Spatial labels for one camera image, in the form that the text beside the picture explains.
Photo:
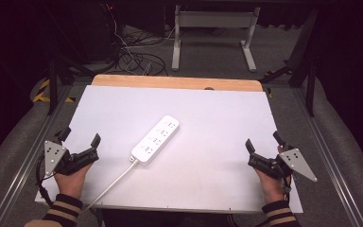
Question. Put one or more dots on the black metal stand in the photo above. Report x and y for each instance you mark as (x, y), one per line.
(53, 88)
(308, 63)

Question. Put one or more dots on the black computer case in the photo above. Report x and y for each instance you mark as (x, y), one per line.
(102, 28)

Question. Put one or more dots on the white power strip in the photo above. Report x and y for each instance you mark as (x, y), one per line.
(156, 140)

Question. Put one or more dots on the white metal desk frame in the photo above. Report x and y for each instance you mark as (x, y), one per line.
(214, 19)

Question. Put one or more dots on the person's right hand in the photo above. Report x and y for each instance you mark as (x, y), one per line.
(272, 189)

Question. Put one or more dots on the yellow black hazard tape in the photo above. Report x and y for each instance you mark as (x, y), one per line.
(42, 91)

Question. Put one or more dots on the aluminium floor rail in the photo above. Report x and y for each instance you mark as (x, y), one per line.
(28, 160)
(331, 157)

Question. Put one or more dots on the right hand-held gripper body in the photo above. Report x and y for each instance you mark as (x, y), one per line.
(266, 164)

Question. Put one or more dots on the person's left hand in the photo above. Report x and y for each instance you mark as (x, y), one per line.
(72, 184)

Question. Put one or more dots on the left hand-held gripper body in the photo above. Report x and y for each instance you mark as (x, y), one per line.
(75, 159)

